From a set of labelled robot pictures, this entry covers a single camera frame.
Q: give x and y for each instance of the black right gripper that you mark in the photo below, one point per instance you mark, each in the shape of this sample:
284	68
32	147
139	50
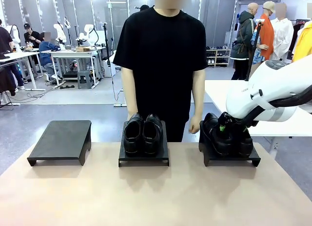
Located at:
229	119

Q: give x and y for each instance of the black leather buckle shoe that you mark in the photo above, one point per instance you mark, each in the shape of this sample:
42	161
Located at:
133	138
245	145
217	140
153	138

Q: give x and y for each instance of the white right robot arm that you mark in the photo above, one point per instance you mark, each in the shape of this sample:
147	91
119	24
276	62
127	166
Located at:
268	89

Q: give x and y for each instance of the person's right forearm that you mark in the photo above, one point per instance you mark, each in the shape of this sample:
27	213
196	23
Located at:
129	89

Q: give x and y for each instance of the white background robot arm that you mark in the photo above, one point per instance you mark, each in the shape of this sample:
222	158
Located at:
87	30
59	33

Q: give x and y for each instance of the person's left forearm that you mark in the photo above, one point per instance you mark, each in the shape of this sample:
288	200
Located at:
198	94

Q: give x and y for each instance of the large black shoe stand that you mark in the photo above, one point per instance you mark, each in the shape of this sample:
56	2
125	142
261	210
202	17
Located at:
229	158

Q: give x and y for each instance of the person in black t-shirt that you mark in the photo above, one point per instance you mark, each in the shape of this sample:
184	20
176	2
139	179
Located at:
161	52

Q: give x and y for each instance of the person in blue denim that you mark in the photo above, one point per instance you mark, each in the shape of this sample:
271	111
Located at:
46	50

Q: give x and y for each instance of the person with black cap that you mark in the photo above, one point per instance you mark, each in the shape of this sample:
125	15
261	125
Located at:
33	38

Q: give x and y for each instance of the person in black shirt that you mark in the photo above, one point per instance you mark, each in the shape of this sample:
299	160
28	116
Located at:
5	40

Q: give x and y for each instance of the person's left hand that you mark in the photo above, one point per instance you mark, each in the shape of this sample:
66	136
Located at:
195	125

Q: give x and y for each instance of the person's right hand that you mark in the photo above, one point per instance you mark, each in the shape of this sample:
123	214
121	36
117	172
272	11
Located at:
130	115

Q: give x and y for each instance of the wooden shoe rack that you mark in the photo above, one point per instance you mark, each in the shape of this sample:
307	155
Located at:
217	56

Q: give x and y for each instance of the blue patterned garment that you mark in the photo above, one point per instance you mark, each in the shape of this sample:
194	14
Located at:
258	56

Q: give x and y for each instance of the black tripod pole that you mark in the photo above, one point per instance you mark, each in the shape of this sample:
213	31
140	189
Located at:
253	51

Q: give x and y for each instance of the mannequin in dark green jacket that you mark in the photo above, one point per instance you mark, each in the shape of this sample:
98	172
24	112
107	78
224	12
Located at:
243	40

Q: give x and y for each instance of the mannequin in orange shirt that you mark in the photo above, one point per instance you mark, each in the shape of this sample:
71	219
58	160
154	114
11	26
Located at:
267	33

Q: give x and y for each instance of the figure in white shirt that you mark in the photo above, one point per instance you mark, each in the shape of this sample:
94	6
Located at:
282	35

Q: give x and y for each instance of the yellow garment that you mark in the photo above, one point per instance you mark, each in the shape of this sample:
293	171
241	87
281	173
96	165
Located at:
304	45

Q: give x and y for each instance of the grey plastic stool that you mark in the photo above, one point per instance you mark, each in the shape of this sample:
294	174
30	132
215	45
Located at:
85	79

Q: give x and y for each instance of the flat cardboard box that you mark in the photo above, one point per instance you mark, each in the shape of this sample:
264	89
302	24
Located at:
83	49

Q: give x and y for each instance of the white desk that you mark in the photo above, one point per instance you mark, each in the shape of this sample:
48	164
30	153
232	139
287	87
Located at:
73	52
17	55

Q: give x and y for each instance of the black hanging jacket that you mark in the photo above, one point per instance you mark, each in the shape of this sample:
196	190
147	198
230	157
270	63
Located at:
6	82

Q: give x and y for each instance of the black camera stand pole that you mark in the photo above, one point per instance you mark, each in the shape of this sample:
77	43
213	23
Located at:
106	52

